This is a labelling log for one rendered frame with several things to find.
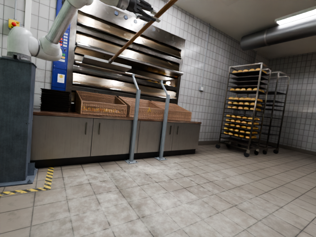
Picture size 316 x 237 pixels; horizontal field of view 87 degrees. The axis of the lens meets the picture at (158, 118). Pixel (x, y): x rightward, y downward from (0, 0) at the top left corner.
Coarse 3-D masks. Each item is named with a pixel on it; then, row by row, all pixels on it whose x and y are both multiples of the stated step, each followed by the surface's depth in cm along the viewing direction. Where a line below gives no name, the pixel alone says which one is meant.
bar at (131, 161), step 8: (88, 64) 194; (120, 72) 217; (160, 80) 253; (136, 88) 215; (136, 96) 211; (168, 96) 237; (136, 104) 210; (168, 104) 239; (136, 112) 212; (136, 120) 213; (136, 128) 215; (160, 144) 244; (160, 152) 243; (128, 160) 219; (160, 160) 237
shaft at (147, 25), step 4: (172, 0) 93; (176, 0) 92; (168, 4) 96; (172, 4) 95; (164, 8) 100; (168, 8) 99; (160, 12) 103; (164, 12) 102; (156, 16) 107; (148, 24) 116; (144, 28) 120; (140, 32) 126; (136, 36) 132; (132, 40) 139; (128, 44) 145; (124, 48) 154; (120, 52) 162; (116, 56) 173; (112, 60) 184
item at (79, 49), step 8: (80, 48) 212; (88, 48) 213; (96, 56) 234; (112, 56) 234; (120, 56) 237; (128, 64) 261; (136, 64) 261; (144, 64) 261; (160, 72) 294; (168, 72) 295; (176, 72) 296
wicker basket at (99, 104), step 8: (80, 96) 224; (88, 96) 230; (96, 96) 236; (104, 96) 242; (112, 96) 249; (80, 104) 189; (88, 104) 189; (96, 104) 194; (104, 104) 199; (112, 104) 204; (120, 104) 232; (80, 112) 185; (88, 112) 190; (96, 112) 195; (104, 112) 200; (112, 112) 206; (120, 112) 211
